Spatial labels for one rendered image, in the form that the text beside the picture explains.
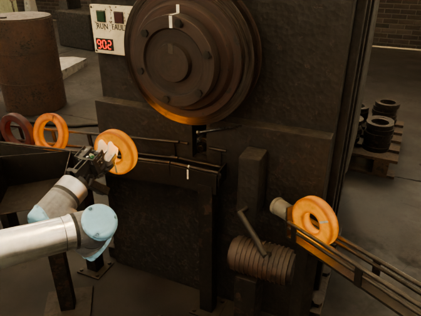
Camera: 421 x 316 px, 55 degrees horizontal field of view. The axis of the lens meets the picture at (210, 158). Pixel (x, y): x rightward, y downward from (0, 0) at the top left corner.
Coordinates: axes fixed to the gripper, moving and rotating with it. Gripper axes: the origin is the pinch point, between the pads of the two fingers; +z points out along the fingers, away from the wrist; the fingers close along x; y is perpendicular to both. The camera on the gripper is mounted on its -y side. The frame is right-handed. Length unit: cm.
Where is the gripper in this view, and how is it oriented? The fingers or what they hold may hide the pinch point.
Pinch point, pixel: (114, 147)
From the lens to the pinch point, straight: 137.5
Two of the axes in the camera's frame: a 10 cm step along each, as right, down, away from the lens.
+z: 4.0, -6.5, 6.5
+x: -9.1, -1.9, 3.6
